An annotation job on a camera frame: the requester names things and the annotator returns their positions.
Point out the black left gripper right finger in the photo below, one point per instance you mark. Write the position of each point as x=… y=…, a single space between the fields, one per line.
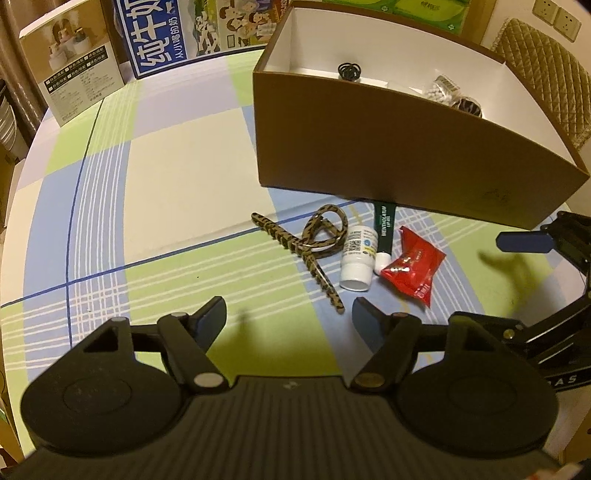
x=455 y=385

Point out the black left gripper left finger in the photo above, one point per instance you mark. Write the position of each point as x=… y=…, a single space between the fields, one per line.
x=125 y=385

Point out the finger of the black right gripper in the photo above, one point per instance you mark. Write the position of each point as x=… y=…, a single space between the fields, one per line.
x=525 y=242

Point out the red snack packet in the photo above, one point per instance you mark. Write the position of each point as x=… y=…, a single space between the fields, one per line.
x=413 y=271

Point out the dark green lip balm tube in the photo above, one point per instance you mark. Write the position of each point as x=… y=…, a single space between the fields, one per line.
x=384 y=226

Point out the white medicine bottle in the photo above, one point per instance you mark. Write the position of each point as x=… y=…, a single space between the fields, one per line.
x=358 y=258

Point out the cotton swab bag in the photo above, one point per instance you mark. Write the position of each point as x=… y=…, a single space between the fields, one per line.
x=442 y=90

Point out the leopard print hair clip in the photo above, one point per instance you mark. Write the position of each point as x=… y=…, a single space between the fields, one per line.
x=324 y=235

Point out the quilted tan chair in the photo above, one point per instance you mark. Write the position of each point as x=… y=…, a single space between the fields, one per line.
x=553 y=71

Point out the brown cardboard storage box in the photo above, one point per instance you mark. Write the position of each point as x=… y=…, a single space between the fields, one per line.
x=339 y=108

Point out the checked tablecloth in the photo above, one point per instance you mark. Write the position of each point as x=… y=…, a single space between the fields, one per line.
x=141 y=207

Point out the green tissue pack bundle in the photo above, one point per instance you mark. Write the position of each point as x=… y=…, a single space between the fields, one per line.
x=448 y=15

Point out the cardboard boxes beside table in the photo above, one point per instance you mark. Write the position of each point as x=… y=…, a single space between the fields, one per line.
x=7 y=165

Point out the white product box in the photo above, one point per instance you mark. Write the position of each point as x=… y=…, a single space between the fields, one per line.
x=70 y=55

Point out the blue milk carton box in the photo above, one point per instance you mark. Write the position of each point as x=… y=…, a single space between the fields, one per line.
x=160 y=35

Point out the beige wall socket plate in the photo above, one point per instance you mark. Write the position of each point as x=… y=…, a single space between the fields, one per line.
x=545 y=10

